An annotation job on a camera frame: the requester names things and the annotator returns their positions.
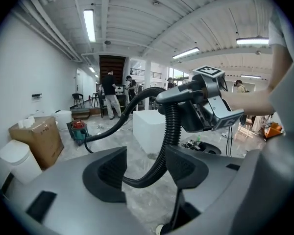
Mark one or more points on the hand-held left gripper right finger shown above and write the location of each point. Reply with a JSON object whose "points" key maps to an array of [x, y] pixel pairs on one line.
{"points": [[186, 168]]}

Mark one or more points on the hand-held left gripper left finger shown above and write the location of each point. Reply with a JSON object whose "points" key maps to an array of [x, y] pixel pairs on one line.
{"points": [[105, 177]]}

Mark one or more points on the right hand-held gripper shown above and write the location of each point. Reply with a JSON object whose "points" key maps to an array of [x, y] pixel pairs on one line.
{"points": [[210, 106]]}

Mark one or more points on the person's right forearm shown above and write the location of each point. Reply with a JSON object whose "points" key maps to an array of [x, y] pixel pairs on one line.
{"points": [[250, 105]]}

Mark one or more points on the red and green vacuum cleaner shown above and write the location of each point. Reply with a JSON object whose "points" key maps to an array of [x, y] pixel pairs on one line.
{"points": [[78, 131]]}

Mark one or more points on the white column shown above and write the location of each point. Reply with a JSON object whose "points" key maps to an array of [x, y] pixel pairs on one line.
{"points": [[147, 82]]}

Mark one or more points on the black round base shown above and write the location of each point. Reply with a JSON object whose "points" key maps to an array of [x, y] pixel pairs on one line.
{"points": [[212, 150]]}

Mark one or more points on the white rectangular block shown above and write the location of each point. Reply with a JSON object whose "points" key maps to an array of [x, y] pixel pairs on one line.
{"points": [[147, 131]]}

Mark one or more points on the black balcony railing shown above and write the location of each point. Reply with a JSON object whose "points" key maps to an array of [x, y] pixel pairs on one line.
{"points": [[142, 72]]}

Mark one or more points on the brown wooden staircase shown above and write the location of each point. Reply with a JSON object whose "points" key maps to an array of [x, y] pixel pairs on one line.
{"points": [[111, 63]]}

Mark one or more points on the low wooden step platform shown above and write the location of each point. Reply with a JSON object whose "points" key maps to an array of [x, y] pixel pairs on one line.
{"points": [[80, 112]]}

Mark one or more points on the white round bucket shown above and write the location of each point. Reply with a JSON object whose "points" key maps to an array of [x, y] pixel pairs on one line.
{"points": [[62, 119]]}

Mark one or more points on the black stool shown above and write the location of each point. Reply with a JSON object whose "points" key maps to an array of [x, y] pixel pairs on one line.
{"points": [[95, 95]]}

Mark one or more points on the brown cardboard box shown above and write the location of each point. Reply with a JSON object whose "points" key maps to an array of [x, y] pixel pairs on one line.
{"points": [[39, 141]]}

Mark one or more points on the dark wicker chair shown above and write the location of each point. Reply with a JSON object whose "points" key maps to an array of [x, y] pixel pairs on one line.
{"points": [[78, 97]]}

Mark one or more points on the white trash bin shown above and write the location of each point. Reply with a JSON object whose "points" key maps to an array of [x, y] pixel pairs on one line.
{"points": [[17, 160]]}

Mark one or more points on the white door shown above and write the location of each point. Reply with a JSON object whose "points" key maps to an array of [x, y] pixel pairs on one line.
{"points": [[80, 82]]}

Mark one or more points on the white paper rolls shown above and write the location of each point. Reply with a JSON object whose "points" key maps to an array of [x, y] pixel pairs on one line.
{"points": [[27, 122]]}

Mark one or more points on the orange box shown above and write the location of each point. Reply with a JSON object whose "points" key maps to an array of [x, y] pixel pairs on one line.
{"points": [[274, 130]]}

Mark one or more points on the person's white shirt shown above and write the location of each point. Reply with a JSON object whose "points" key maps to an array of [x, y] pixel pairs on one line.
{"points": [[276, 30]]}

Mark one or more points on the black wall-mounted device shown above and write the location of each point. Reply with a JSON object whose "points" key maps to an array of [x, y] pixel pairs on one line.
{"points": [[36, 95]]}

